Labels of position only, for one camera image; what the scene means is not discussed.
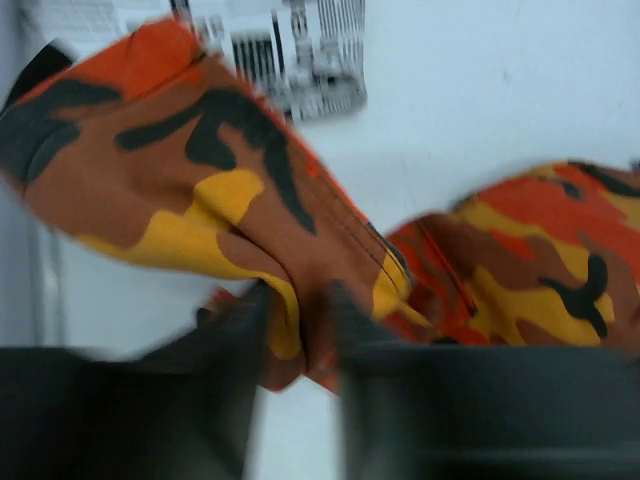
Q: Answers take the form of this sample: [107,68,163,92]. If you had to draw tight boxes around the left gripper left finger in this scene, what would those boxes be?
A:
[1,287,272,479]

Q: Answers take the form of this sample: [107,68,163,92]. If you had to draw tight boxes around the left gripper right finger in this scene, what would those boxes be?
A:
[329,281,639,479]

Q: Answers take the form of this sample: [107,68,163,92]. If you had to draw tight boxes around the orange camouflage trousers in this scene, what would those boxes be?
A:
[1,18,639,390]

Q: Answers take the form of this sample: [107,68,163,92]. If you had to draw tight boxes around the folded newspaper print trousers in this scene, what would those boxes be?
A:
[16,0,367,123]

